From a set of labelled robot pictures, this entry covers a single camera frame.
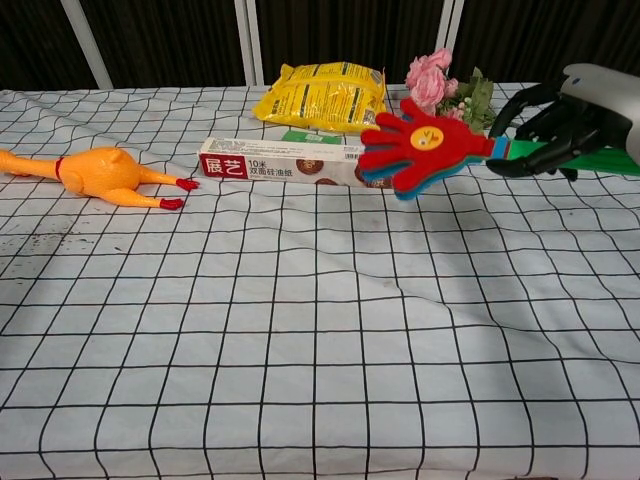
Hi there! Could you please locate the pink artificial flower bouquet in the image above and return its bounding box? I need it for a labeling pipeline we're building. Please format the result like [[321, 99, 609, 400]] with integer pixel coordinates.
[[404, 47, 503, 137]]

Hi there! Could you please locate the yellow snack bag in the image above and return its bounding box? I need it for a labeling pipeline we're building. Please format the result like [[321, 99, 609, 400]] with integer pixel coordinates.
[[251, 61, 390, 137]]

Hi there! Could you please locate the dark pleated curtain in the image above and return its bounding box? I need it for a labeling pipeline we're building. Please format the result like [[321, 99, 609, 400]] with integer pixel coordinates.
[[0, 0, 640, 92]]

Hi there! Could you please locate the white black-grid tablecloth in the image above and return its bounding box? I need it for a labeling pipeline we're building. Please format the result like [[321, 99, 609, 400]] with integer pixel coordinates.
[[0, 81, 640, 480]]

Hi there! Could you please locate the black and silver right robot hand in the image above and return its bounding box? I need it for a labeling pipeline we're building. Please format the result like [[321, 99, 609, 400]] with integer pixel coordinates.
[[486, 62, 640, 182]]

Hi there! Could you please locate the slanted white frame post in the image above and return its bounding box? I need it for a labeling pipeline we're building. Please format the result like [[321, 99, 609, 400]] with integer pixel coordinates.
[[59, 0, 114, 91]]

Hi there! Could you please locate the red hand-shaped clapper toy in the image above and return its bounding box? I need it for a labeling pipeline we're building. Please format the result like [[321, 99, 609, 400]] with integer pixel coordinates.
[[358, 97, 640, 203]]

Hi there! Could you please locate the green flat packet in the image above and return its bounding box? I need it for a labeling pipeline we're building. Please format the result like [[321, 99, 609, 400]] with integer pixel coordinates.
[[280, 128, 347, 147]]

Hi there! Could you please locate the white baking paper box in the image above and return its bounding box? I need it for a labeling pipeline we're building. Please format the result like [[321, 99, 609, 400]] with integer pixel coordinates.
[[198, 137, 397, 192]]

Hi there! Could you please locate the yellow rubber chicken toy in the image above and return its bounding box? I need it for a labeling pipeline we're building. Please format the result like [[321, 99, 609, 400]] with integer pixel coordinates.
[[0, 145, 201, 213]]

